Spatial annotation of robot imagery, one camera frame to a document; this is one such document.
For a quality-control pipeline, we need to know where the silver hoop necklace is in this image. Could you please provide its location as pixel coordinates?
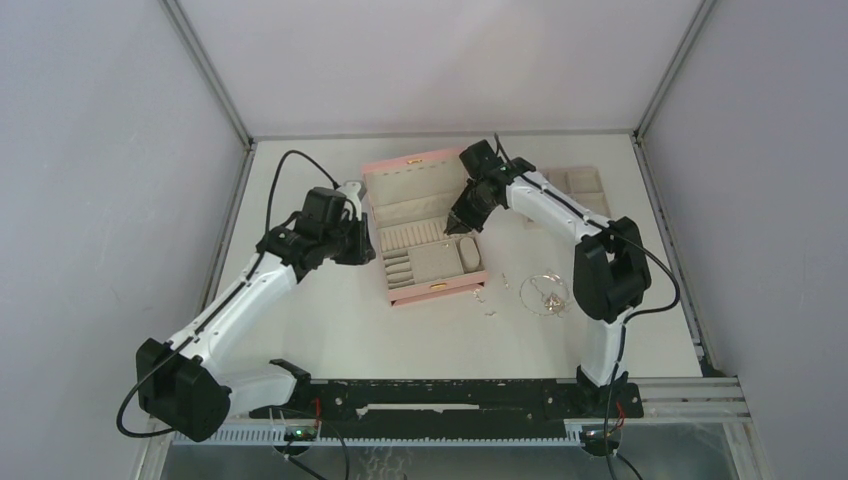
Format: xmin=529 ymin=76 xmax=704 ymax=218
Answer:
xmin=519 ymin=271 xmax=571 ymax=318

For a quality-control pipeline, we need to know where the beige divided tray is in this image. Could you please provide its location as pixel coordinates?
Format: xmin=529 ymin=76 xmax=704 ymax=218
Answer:
xmin=525 ymin=166 xmax=611 ymax=218

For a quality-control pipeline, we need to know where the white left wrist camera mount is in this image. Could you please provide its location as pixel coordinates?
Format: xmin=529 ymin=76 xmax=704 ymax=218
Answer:
xmin=336 ymin=180 xmax=367 ymax=220

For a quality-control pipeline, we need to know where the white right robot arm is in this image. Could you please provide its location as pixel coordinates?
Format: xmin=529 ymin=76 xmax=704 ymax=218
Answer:
xmin=445 ymin=140 xmax=652 ymax=416

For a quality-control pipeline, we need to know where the pink jewelry box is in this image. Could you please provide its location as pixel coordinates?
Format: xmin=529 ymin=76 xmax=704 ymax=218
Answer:
xmin=362 ymin=148 xmax=488 ymax=307

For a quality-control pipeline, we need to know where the black left camera cable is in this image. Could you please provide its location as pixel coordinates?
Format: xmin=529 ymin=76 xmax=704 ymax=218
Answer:
xmin=115 ymin=149 xmax=340 ymax=439

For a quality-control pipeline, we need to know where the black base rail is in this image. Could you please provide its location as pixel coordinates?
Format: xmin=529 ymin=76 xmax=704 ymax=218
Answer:
xmin=281 ymin=378 xmax=645 ymax=421

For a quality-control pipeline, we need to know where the white slotted cable duct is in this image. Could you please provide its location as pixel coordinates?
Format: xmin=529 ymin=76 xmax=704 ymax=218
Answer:
xmin=199 ymin=423 xmax=583 ymax=447

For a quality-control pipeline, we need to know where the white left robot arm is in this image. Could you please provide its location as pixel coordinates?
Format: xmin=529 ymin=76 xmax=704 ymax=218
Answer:
xmin=132 ymin=181 xmax=376 ymax=442

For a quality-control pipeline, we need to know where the beige oval watch pillow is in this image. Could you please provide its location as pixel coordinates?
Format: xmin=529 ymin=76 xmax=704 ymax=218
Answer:
xmin=458 ymin=236 xmax=481 ymax=272

